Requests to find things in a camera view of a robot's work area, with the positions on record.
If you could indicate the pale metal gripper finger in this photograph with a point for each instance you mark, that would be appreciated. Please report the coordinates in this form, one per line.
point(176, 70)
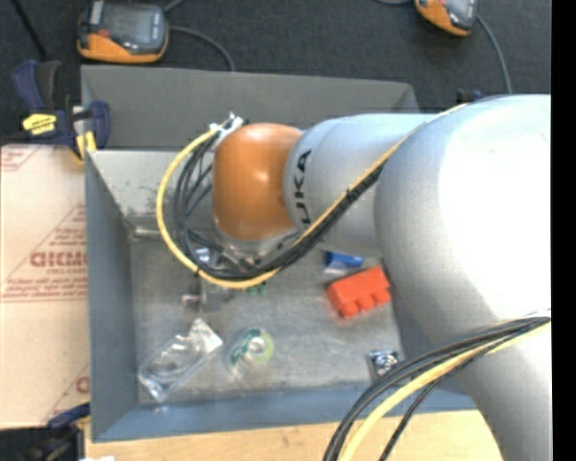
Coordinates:
point(216, 298)
point(192, 299)

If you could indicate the clear plastic bottle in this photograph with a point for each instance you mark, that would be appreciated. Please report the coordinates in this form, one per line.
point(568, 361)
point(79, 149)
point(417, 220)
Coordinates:
point(180, 358)

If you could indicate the green and white tape roll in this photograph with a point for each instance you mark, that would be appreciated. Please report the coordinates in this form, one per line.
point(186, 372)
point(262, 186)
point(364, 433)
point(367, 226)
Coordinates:
point(250, 351)

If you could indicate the grey metal bin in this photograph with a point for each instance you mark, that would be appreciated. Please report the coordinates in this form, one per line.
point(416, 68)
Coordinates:
point(288, 324)

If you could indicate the blue and white packet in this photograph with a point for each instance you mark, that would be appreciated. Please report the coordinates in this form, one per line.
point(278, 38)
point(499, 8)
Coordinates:
point(342, 261)

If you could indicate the orange-red toy brick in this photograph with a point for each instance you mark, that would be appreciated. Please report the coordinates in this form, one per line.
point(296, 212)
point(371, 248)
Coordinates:
point(360, 292)

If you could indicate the brown cardboard board, red print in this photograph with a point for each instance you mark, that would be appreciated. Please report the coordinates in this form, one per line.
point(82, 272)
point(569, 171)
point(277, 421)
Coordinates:
point(38, 334)

